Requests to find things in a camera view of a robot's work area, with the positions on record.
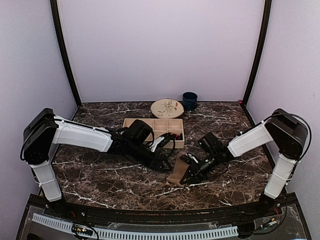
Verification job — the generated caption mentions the argyle black red orange sock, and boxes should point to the argyle black red orange sock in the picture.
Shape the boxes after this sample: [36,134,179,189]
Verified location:
[170,133,183,141]

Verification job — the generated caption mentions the dark blue mug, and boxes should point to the dark blue mug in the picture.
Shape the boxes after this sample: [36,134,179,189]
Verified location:
[182,92,198,112]

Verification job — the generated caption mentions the right black frame post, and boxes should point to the right black frame post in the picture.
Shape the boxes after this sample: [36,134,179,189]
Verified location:
[242,0,273,106]

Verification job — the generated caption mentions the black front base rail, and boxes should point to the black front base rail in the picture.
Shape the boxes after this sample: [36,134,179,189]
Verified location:
[49,199,276,226]

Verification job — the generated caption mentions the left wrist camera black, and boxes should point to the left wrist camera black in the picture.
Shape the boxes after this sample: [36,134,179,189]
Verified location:
[127,119,153,144]

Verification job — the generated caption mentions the cream floral ceramic plate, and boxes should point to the cream floral ceramic plate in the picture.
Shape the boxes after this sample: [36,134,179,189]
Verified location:
[150,98,184,119]

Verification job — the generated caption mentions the left black frame post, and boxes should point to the left black frame post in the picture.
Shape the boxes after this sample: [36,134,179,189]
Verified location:
[50,0,82,108]

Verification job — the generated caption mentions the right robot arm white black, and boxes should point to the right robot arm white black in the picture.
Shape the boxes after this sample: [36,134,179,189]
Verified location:
[179,108,312,217]

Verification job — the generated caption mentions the wooden compartment tray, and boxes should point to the wooden compartment tray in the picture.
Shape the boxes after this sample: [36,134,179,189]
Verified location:
[122,118,185,149]

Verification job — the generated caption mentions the plain brown sock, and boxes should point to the plain brown sock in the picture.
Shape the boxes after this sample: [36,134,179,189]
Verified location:
[166,151,190,188]

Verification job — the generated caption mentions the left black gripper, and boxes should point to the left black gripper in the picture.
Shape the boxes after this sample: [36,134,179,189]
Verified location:
[128,140,173,172]

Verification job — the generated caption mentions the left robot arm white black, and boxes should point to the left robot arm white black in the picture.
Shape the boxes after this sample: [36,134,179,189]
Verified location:
[20,108,172,218]

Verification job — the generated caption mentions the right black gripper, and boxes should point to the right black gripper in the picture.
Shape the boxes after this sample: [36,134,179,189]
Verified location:
[180,151,220,185]

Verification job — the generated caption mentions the white slotted cable duct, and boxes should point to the white slotted cable duct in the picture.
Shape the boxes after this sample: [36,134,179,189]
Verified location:
[31,213,239,240]

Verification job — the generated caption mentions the black frame post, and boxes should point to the black frame post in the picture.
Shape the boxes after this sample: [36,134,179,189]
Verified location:
[50,0,82,108]
[242,0,273,106]

